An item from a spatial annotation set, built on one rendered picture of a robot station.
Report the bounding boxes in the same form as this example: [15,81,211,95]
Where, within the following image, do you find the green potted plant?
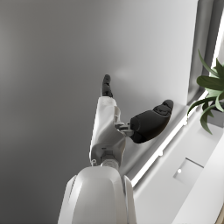
[186,48,224,136]

